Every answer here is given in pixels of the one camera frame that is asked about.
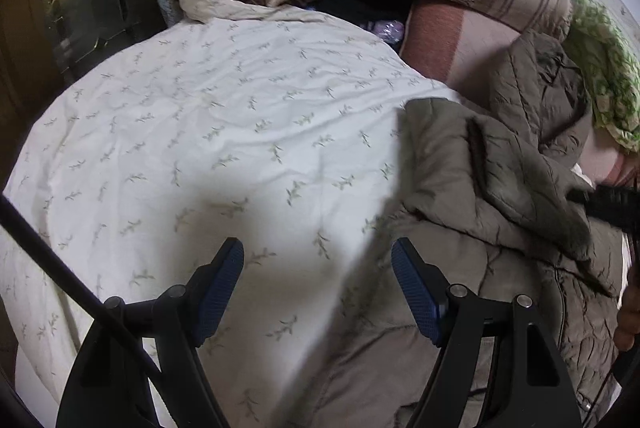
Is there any dark wooden cabinet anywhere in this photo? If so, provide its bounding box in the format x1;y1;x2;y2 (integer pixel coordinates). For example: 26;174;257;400
1;0;167;178

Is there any olive green hooded puffer jacket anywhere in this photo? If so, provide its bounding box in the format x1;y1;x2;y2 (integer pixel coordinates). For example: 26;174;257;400
274;31;623;427

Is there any pink folded blanket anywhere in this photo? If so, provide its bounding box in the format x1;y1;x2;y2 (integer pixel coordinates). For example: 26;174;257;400
400;0;639;185

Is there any person's right hand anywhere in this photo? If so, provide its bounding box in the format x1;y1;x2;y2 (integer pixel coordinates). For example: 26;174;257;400
613;266;640;351

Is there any white leaf-print bed quilt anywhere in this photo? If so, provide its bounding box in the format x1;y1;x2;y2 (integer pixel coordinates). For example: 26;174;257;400
4;0;457;427

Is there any green white patterned blanket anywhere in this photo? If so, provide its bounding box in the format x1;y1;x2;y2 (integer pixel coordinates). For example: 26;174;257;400
563;0;639;153

